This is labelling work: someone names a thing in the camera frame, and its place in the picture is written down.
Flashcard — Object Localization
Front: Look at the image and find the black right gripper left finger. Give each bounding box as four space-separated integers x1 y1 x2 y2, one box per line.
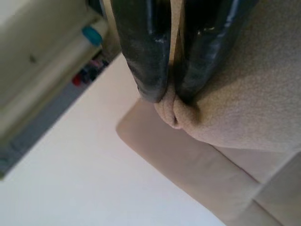
111 0 171 104

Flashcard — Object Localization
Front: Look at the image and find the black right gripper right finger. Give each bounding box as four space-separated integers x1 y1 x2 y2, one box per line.
175 0 258 105

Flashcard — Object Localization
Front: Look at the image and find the beige fabric pillow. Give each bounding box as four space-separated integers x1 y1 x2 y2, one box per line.
154 0 301 153

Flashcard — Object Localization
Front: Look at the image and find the teal round item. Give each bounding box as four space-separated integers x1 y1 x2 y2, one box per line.
80 25 103 47

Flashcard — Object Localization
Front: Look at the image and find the red small item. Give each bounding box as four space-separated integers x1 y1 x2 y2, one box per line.
71 73 83 87

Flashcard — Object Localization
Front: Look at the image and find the white cabinet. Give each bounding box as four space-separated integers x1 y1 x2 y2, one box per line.
0 0 111 144

